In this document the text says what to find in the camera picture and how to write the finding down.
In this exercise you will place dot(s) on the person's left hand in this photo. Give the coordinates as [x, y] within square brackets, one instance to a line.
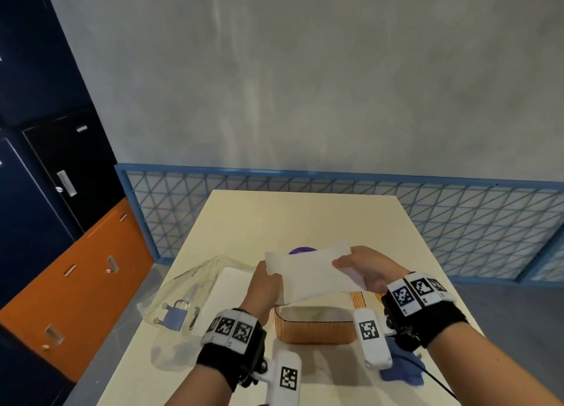
[264, 291]

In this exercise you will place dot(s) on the person's right hand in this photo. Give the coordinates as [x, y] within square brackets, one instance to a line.
[374, 271]

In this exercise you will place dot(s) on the thin white tissue sheaf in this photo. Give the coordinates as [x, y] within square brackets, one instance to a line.
[308, 273]

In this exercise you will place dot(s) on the orange transparent tissue box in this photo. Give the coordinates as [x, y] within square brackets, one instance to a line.
[308, 333]

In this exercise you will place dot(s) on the cat print tissue pack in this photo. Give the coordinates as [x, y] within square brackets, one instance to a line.
[176, 295]

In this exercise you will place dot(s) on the blue cleaning cloth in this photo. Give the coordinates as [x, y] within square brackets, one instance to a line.
[401, 370]

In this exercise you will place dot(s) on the person's left forearm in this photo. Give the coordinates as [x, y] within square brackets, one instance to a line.
[198, 390]

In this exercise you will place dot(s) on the person's right forearm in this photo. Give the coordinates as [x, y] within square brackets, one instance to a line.
[484, 370]

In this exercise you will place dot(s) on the round purple sticker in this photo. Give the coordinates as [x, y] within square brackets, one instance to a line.
[302, 250]

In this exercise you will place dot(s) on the black wristband with marker tags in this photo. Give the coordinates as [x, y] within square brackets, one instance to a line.
[436, 322]
[224, 361]

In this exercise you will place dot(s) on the orange locker cabinet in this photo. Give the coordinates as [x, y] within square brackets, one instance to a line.
[66, 313]

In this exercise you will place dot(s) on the dark blue locker bank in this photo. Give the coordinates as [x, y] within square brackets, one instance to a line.
[35, 88]

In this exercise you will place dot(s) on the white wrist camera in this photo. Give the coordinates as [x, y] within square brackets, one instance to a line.
[370, 330]
[286, 377]

